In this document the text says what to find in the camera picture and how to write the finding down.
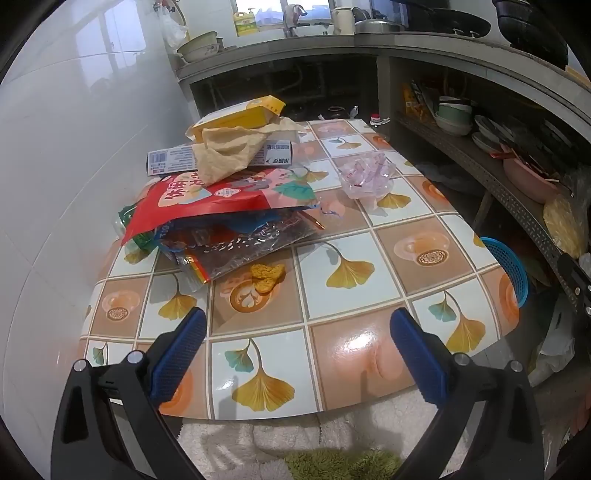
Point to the pink plastic basin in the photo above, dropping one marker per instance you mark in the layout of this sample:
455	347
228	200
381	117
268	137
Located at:
528	177

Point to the white plastic bag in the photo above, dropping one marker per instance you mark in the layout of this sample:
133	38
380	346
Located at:
551	341

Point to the orange packet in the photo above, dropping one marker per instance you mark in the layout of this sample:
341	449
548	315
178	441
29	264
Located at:
411	99

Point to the metal pot lid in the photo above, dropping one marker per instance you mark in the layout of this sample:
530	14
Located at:
378	26

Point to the red capped bottle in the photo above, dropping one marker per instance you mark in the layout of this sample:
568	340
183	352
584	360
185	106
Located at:
379	119

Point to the yellow cardboard box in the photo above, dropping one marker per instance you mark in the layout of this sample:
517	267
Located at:
240	115

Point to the green white bowl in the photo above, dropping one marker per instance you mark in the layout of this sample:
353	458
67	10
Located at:
455	115

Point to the orange biscuit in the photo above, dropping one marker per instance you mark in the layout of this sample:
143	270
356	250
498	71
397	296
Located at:
268	287
268	271

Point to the crumpled brown paper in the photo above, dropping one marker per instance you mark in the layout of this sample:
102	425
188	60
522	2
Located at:
226	152

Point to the white kettle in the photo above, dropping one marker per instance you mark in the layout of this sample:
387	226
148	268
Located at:
342	21

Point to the thin brown stick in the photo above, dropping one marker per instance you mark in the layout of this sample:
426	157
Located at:
315	222

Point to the hanging clear plastic bag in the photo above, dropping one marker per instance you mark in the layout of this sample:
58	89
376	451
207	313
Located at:
173	30

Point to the yellow food in clear bag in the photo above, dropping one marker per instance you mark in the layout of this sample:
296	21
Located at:
563	224

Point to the stack of black pans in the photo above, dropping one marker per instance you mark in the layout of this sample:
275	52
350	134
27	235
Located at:
531	32

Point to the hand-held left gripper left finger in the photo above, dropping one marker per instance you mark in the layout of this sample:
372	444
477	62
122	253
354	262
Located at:
178	355

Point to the yellow detergent bottle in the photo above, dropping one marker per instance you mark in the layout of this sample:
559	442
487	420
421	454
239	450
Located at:
245	24

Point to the metal faucet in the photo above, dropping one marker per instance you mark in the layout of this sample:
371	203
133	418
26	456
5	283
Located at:
293	18

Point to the grey perforated metal shelf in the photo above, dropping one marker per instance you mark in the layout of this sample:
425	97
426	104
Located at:
508	198

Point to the green packet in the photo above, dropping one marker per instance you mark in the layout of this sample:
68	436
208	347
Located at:
138	237

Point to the stack of plates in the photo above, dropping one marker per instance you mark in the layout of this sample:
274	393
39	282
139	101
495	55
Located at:
491	134

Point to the blue plastic basket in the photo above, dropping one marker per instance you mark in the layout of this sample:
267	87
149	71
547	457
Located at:
505	261

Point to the white green shag rug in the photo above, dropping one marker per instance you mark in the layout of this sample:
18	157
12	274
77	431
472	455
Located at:
277	438

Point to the grey concrete counter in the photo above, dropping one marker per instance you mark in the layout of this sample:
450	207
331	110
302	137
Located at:
323	48

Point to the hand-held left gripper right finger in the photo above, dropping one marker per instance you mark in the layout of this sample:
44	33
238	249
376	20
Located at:
418	355

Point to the black wok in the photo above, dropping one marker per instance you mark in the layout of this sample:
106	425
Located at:
452	21

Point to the clear blue red snack bag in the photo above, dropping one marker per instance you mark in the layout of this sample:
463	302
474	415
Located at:
249	244

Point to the crumpled clear plastic wrapper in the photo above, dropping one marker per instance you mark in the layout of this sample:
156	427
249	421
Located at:
367	177

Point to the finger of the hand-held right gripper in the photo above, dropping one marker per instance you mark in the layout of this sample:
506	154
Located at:
577	286

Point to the blue white toothpaste box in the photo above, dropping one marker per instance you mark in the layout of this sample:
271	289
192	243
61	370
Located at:
171	159

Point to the dark jar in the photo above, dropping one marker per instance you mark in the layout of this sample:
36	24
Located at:
335	113

